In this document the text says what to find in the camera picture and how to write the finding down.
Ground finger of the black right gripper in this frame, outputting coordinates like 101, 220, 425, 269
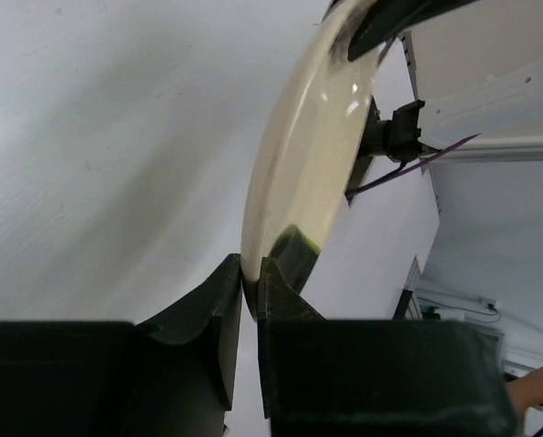
348, 0, 475, 62

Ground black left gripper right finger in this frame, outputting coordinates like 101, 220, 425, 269
257, 259, 519, 436

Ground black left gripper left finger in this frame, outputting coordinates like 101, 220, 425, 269
0, 254, 241, 436

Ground cream plate with black spot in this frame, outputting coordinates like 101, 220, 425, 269
241, 1, 379, 313

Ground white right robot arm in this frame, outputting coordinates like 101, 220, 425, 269
348, 1, 543, 148

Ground white front cover board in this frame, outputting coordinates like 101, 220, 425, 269
298, 36, 441, 322

